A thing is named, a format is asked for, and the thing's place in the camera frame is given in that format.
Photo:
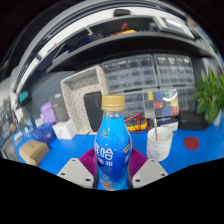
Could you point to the black zip case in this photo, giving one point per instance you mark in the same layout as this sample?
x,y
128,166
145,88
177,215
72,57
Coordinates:
x,y
193,120

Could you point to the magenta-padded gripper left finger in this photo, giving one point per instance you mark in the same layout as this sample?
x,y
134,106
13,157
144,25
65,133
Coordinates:
x,y
76,171

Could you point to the clear box of coloured parts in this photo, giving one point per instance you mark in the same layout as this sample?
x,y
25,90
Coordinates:
x,y
161,103

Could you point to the white faceted cup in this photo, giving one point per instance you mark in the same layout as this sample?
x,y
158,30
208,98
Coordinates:
x,y
160,148

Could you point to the brown cardboard box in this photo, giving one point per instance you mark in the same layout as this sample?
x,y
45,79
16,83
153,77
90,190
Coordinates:
x,y
33,152

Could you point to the white carton box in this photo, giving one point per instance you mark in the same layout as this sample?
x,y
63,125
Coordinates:
x,y
64,130

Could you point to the metal spoon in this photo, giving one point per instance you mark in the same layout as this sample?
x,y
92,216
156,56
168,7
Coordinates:
x,y
155,128

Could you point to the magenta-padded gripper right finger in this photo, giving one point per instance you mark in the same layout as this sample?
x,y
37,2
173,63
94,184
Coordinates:
x,y
148,171

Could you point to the white pegboard tray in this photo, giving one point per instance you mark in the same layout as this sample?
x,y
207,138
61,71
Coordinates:
x,y
75,100

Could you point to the blue box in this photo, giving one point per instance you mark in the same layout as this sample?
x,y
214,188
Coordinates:
x,y
44,134

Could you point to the yellow multimeter with red leads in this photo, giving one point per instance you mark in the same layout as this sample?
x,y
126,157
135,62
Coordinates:
x,y
137,125

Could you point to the dark grey flat box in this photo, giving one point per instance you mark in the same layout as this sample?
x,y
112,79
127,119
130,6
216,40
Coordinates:
x,y
60,107

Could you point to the black and white small box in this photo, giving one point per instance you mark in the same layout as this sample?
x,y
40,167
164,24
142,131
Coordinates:
x,y
168,125

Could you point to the blue drink bottle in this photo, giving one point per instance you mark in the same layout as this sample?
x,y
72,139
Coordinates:
x,y
112,150

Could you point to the flat round red coaster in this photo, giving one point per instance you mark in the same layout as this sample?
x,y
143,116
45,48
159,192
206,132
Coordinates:
x,y
191,143

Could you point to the green potted plant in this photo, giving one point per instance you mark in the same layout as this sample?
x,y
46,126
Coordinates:
x,y
210,96

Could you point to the grey small-parts drawer cabinet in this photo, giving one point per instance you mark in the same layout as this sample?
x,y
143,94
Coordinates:
x,y
130,73
134,103
175,70
186,98

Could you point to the black rectangular speaker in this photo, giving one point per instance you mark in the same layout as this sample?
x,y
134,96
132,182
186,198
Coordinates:
x,y
92,111

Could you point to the purple bag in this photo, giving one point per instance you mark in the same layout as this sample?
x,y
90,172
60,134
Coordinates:
x,y
48,113

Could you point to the dark grey overhead shelf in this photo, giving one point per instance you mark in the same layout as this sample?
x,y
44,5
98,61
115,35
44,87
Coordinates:
x,y
133,43

